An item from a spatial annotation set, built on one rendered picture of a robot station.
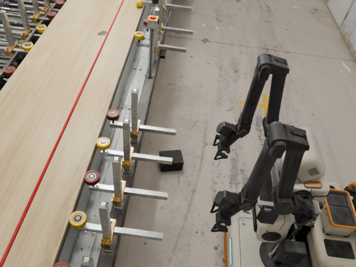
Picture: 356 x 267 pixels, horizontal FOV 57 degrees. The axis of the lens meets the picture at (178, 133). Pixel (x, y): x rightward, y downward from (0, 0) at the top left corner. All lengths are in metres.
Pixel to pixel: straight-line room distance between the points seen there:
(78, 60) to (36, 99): 0.50
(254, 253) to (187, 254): 0.51
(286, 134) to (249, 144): 2.22
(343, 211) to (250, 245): 0.71
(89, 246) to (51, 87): 1.09
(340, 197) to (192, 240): 1.15
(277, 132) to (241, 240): 1.39
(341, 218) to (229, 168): 1.39
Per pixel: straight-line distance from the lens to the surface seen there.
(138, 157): 2.00
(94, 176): 1.83
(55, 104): 2.26
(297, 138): 1.16
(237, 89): 3.97
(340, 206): 2.02
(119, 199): 1.83
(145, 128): 2.17
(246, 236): 2.44
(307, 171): 1.51
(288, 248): 1.94
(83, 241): 1.96
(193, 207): 2.80
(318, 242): 1.97
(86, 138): 2.01
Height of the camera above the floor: 2.37
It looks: 46 degrees down
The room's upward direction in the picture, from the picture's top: 8 degrees clockwise
